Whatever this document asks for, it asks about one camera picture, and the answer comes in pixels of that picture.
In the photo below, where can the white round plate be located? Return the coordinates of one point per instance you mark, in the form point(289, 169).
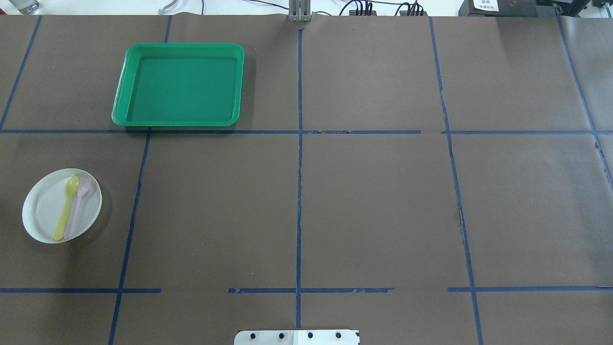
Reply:
point(43, 205)

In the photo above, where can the brown paper table cover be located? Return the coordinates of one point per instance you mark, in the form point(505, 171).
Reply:
point(425, 181)

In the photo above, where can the green plastic tray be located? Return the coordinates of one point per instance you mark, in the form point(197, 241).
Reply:
point(180, 84)

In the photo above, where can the pink plastic spoon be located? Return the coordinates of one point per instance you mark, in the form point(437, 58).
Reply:
point(84, 186)

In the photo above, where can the black device box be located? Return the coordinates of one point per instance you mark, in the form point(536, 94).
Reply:
point(498, 8)

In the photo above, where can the yellow plastic spoon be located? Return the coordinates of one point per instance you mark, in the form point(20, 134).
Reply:
point(70, 190)

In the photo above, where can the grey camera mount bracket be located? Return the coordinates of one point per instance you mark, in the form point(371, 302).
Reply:
point(299, 11)

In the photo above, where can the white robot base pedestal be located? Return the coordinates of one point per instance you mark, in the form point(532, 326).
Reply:
point(298, 337)

